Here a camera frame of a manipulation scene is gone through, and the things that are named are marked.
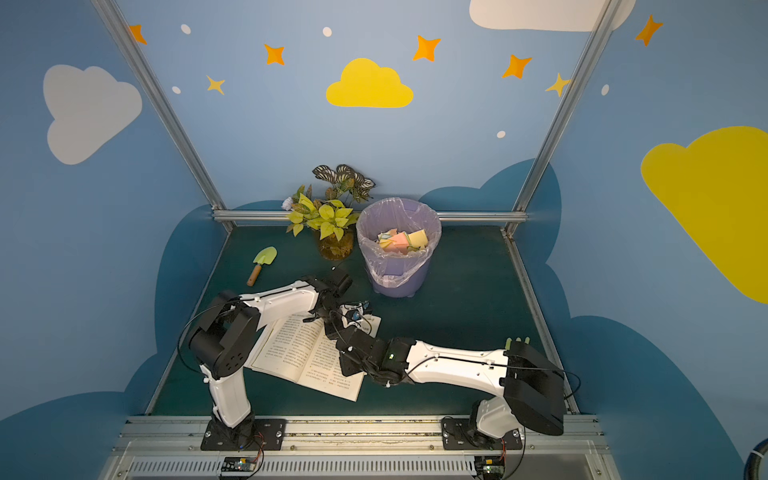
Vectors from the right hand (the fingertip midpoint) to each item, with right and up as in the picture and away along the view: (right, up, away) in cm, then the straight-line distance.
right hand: (347, 351), depth 78 cm
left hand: (-3, +4, +16) cm, 16 cm away
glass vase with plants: (-7, +38, +12) cm, 41 cm away
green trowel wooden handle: (-35, +25, +33) cm, 55 cm away
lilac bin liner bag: (+11, +22, +3) cm, 25 cm away
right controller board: (+36, -26, -6) cm, 45 cm away
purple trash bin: (+15, +13, +22) cm, 30 cm away
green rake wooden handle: (+47, -1, +10) cm, 48 cm away
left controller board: (-26, -26, -7) cm, 37 cm away
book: (-15, -1, +6) cm, 16 cm away
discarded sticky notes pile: (+16, +30, +19) cm, 39 cm away
